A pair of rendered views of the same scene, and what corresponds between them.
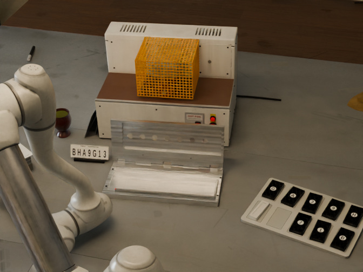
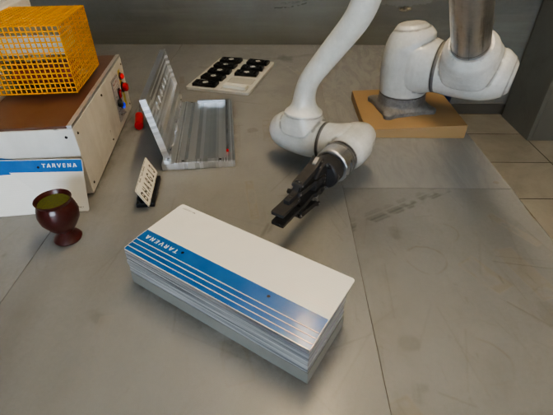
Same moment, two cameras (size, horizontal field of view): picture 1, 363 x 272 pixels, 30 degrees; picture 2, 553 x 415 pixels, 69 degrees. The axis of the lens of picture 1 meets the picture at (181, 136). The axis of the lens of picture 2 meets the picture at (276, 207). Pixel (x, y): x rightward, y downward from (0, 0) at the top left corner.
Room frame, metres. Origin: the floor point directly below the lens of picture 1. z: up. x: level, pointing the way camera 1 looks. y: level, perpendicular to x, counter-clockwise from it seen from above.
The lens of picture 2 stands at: (2.12, 1.29, 1.51)
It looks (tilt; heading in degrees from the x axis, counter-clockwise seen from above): 37 degrees down; 254
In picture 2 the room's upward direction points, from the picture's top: straight up
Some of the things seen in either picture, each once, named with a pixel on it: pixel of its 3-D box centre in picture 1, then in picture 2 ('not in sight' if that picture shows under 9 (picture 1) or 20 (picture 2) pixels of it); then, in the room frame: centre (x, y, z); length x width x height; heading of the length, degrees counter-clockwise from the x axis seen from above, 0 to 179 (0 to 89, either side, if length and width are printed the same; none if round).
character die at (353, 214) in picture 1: (354, 216); (231, 60); (1.79, -0.60, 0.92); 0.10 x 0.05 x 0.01; 150
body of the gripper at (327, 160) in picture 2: not in sight; (321, 176); (1.79, 0.56, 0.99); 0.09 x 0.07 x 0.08; 41
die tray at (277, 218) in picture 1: (306, 215); (233, 74); (1.81, -0.44, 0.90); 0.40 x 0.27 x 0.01; 59
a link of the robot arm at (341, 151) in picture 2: not in sight; (335, 162); (1.74, 0.51, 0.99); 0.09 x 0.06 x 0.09; 131
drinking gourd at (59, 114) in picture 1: (61, 123); (60, 218); (2.38, 0.51, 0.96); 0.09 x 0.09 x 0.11
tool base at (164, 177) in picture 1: (163, 181); (201, 128); (2.02, 0.07, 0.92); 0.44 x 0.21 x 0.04; 80
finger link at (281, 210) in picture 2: not in sight; (285, 206); (1.91, 0.66, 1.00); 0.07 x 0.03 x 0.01; 41
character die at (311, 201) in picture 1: (312, 203); (220, 71); (1.86, -0.47, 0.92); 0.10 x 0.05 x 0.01; 153
